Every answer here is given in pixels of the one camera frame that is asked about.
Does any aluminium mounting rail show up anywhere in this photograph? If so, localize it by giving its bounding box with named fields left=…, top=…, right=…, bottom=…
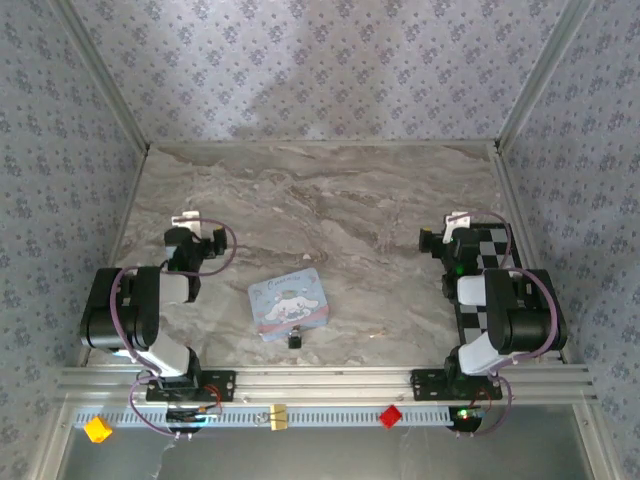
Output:
left=53, top=363, right=600, bottom=407

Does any purple cable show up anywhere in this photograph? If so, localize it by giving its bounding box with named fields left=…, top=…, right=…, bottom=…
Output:
left=455, top=372, right=515, bottom=441
left=128, top=373, right=182, bottom=441
left=492, top=266, right=560, bottom=375
left=110, top=266, right=166, bottom=377
left=192, top=219, right=240, bottom=278
left=463, top=211, right=514, bottom=274

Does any small circuit board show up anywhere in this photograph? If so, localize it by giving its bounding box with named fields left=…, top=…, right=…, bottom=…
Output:
left=165, top=406, right=224, bottom=427
left=448, top=405, right=487, bottom=432

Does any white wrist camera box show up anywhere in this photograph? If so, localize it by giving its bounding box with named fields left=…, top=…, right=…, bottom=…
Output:
left=171, top=210, right=203, bottom=239
left=443, top=211, right=474, bottom=244

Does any black white checkerboard mat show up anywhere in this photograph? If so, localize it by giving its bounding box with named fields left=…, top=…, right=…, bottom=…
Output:
left=449, top=223, right=569, bottom=352

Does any red toy block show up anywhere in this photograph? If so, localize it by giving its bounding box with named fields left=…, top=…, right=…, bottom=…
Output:
left=378, top=404, right=405, bottom=430

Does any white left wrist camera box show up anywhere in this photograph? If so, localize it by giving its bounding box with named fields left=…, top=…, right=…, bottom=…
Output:
left=171, top=210, right=203, bottom=239

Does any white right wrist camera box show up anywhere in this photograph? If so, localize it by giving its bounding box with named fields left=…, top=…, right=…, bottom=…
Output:
left=443, top=211, right=474, bottom=244

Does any aluminium frame post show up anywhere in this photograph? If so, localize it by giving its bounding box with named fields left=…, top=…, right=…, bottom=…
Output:
left=49, top=0, right=152, bottom=154
left=493, top=0, right=597, bottom=152

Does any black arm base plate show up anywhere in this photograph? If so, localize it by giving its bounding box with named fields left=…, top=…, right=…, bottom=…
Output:
left=145, top=368, right=238, bottom=403
left=410, top=368, right=503, bottom=402

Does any grey slotted cable duct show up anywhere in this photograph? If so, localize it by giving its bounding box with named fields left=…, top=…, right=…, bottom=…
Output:
left=73, top=403, right=482, bottom=430

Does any yellow toy block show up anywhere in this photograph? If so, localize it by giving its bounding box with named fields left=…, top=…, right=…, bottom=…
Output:
left=82, top=415, right=114, bottom=445

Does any blue cartoon print pad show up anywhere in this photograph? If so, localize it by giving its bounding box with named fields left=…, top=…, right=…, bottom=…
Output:
left=247, top=266, right=332, bottom=343

